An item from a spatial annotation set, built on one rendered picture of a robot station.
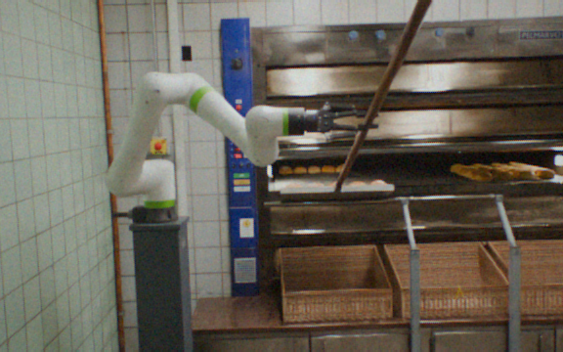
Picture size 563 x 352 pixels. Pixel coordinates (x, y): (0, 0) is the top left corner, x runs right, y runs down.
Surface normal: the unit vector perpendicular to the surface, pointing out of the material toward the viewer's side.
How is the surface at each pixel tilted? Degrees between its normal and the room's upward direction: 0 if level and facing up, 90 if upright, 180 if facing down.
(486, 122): 70
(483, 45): 90
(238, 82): 90
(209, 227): 90
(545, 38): 90
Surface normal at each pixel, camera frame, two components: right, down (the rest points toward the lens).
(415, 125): 0.00, -0.24
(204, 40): 0.00, 0.11
